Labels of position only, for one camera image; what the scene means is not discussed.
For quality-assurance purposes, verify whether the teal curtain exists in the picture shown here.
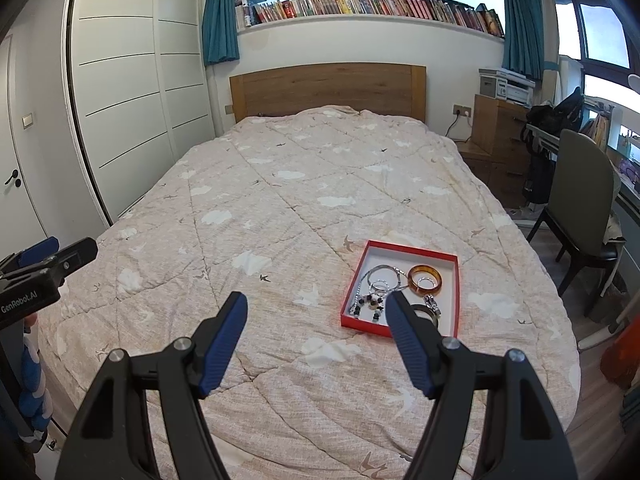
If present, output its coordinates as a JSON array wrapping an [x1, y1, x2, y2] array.
[[501, 0, 545, 81], [202, 0, 241, 66]]

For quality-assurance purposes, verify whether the red and white shallow box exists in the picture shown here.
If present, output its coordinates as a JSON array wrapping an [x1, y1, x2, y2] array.
[[340, 240, 460, 339]]

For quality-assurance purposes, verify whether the black and white beaded bracelet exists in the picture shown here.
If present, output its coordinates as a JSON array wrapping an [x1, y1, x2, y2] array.
[[350, 294, 388, 323]]

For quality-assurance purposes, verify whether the silver chain necklace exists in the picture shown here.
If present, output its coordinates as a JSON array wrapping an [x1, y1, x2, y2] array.
[[350, 264, 408, 313]]

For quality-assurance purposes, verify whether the black backpack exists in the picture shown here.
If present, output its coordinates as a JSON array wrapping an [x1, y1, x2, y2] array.
[[525, 87, 586, 133]]

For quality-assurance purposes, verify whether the black power cable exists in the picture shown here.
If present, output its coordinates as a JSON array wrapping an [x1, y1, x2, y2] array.
[[445, 112, 473, 143]]

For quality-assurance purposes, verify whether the white wardrobe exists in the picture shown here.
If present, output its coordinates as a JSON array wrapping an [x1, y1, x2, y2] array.
[[65, 0, 221, 228]]

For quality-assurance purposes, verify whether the row of books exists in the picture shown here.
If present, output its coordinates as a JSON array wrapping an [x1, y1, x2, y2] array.
[[235, 0, 506, 38]]

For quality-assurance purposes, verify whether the dark brown bangle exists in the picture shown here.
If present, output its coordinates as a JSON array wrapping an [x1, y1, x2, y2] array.
[[410, 303, 442, 331]]

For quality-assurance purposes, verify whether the bed with beige quilt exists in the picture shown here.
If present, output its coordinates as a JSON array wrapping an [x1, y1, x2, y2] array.
[[37, 105, 581, 480]]

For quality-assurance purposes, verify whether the amber bangle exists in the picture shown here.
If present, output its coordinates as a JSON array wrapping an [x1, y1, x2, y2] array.
[[407, 265, 445, 297]]

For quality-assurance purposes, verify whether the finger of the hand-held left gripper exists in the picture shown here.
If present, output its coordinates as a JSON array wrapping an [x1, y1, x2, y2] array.
[[0, 236, 61, 275], [7, 237, 99, 289]]

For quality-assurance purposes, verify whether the wooden headboard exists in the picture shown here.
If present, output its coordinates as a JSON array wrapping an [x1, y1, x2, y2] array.
[[229, 62, 427, 126]]

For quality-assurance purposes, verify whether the grey chair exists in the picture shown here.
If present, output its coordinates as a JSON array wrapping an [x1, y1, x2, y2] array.
[[525, 129, 627, 306]]

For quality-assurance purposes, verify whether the silver metal wristwatch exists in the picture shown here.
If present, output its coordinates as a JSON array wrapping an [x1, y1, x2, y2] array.
[[422, 294, 443, 328]]

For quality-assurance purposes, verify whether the white printer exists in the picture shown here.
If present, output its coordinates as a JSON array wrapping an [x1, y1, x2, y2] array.
[[495, 71, 536, 107]]

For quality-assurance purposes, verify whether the wooden dresser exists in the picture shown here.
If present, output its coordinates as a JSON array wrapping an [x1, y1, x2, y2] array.
[[455, 94, 536, 208]]

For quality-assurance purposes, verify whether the orange cloth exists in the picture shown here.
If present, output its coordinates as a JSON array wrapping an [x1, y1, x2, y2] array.
[[600, 325, 640, 391]]

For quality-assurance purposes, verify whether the white desk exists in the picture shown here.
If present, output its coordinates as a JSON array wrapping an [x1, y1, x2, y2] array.
[[525, 122, 640, 221]]

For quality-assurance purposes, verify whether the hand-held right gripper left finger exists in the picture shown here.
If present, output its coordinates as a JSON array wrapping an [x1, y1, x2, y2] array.
[[54, 291, 249, 480]]

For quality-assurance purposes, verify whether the thin silver bangle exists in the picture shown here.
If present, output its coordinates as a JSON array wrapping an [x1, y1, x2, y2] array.
[[367, 265, 406, 293]]

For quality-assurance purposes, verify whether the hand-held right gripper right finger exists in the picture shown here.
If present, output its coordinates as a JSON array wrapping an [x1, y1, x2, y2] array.
[[385, 290, 576, 480]]

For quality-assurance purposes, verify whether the white door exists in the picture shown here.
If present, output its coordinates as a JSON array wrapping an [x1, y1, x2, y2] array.
[[0, 35, 51, 261]]

